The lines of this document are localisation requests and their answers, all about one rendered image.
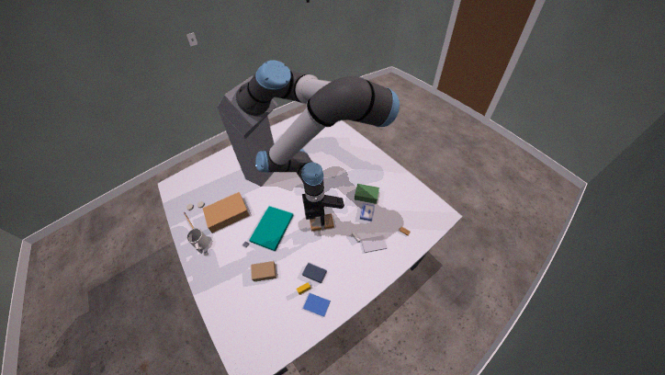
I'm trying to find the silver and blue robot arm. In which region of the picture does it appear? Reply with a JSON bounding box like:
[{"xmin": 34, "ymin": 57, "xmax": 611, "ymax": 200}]
[{"xmin": 236, "ymin": 61, "xmax": 400, "ymax": 209}]

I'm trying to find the grey mug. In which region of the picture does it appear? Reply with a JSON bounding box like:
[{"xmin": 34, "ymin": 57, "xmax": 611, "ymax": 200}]
[{"xmin": 186, "ymin": 228, "xmax": 209, "ymax": 254}]

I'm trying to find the blue flat square pad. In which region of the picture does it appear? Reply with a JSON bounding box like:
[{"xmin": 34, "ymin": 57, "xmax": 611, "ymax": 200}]
[{"xmin": 303, "ymin": 293, "xmax": 330, "ymax": 317}]

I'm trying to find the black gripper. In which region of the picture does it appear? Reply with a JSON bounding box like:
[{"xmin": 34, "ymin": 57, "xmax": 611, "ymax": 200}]
[{"xmin": 302, "ymin": 194, "xmax": 325, "ymax": 231}]

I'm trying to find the small yellow block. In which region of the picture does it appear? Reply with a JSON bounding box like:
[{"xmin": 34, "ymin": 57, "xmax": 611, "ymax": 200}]
[{"xmin": 297, "ymin": 282, "xmax": 311, "ymax": 295}]

